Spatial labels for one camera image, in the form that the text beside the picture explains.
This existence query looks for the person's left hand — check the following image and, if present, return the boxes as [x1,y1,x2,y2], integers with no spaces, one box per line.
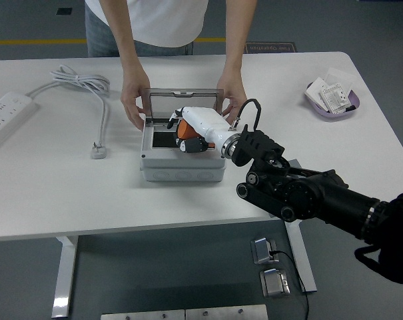
[216,69,248,119]

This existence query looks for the printed socket package card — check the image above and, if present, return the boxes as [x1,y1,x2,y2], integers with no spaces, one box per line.
[318,83,352,115]

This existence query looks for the purple plastic tray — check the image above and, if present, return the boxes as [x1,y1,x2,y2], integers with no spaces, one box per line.
[303,82,362,121]

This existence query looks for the grey metal plate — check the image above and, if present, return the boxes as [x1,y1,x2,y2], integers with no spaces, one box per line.
[185,304,268,320]
[100,309,186,320]

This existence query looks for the grey plastic box base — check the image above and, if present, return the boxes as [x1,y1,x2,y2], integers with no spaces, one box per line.
[140,165,226,183]

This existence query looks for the grey box cover frame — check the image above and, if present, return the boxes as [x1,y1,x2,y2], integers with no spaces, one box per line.
[140,119,226,170]

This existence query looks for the white power strip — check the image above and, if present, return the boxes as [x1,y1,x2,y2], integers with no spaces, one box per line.
[0,92,39,156]

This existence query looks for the orange cylindrical battery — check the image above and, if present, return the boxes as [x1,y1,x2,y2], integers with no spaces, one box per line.
[176,119,215,149]

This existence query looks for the white square switch plate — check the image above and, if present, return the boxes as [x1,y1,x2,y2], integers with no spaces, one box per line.
[304,77,327,109]

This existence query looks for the black floor cable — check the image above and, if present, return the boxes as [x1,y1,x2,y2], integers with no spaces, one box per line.
[268,249,309,320]

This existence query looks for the dark floor sign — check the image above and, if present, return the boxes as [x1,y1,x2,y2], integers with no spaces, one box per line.
[244,41,297,54]

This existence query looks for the clear plastic bag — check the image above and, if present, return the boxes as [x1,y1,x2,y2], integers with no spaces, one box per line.
[323,67,358,91]

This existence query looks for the metal floor socket box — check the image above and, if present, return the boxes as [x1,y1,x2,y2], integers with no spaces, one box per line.
[259,268,291,298]
[250,236,279,266]

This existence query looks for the person's right hand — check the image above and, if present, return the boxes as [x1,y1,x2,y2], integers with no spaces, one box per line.
[120,68,152,131]

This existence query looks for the white power plug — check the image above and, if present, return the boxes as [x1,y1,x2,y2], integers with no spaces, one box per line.
[91,141,109,160]

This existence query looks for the person's torso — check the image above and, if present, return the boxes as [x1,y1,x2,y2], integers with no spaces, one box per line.
[85,0,210,57]

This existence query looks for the white power cord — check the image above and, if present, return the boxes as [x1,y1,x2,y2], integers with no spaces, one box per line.
[27,65,111,147]

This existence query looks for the white table leg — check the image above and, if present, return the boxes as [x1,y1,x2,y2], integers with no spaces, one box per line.
[51,235,79,318]
[285,219,318,294]

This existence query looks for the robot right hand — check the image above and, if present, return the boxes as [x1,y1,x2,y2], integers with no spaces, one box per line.
[167,105,237,155]

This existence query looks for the transparent hinged box lid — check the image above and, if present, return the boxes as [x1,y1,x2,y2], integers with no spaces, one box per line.
[143,87,224,123]

